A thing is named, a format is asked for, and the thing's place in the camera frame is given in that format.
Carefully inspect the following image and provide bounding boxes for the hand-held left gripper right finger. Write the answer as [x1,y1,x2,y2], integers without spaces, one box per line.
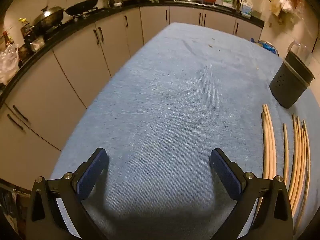
[209,148,294,240]

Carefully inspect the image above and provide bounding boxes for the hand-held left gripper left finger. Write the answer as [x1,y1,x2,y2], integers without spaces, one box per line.
[25,147,109,240]

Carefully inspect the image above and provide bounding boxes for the row of wooden chopsticks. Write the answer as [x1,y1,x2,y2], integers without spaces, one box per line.
[255,104,312,235]

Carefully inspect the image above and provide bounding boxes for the black utensil holder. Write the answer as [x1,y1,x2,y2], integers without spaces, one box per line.
[269,51,315,109]

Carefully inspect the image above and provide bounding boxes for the blue tablecloth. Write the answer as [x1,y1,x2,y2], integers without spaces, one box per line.
[50,22,320,240]

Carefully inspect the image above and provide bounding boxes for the grey base cabinets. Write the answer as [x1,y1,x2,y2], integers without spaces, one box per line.
[0,5,263,188]

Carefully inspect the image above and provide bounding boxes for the blue plastic bag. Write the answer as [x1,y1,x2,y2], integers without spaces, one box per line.
[257,40,279,55]

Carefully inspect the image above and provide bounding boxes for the clear plastic bag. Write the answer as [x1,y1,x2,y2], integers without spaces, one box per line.
[0,44,20,85]

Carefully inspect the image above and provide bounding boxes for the small clear container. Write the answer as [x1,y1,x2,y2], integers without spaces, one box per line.
[30,37,45,52]

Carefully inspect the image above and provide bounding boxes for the clear glass pitcher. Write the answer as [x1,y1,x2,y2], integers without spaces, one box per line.
[287,42,313,63]

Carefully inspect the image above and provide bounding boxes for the dark sauce bottle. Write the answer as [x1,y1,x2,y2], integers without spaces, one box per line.
[20,17,33,43]

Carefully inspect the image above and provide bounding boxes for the black gas stove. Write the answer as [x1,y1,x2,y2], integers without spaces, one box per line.
[50,6,105,34]

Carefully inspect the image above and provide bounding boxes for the brown glass bottle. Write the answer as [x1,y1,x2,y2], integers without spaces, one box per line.
[1,30,13,48]

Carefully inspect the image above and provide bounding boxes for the steel wok with lid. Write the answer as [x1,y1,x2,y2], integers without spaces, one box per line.
[32,5,65,29]

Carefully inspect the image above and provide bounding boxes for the black kitchen countertop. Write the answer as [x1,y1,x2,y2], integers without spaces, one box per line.
[0,1,265,108]

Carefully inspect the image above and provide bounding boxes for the white jug blue label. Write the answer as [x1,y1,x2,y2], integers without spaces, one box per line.
[240,1,253,18]

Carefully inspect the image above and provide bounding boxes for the black frying pan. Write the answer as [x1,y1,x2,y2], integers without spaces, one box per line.
[64,0,108,16]

